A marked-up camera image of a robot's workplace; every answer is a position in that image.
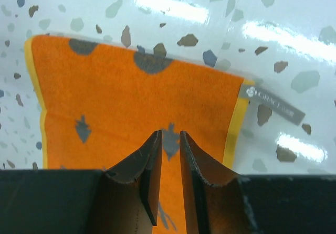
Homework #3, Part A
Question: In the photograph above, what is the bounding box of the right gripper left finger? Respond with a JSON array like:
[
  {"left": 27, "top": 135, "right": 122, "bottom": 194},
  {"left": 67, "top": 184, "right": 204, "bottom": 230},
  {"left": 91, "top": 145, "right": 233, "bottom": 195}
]
[{"left": 1, "top": 130, "right": 162, "bottom": 233}]

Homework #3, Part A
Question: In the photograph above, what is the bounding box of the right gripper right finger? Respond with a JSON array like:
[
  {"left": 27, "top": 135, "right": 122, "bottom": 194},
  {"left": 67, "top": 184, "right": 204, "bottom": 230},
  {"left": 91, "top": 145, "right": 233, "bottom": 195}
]
[{"left": 180, "top": 131, "right": 335, "bottom": 233}]

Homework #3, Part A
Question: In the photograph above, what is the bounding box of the orange grey patterned towel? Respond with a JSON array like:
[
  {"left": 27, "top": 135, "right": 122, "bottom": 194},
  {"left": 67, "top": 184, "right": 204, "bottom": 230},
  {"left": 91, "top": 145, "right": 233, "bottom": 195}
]
[{"left": 23, "top": 34, "right": 307, "bottom": 234}]

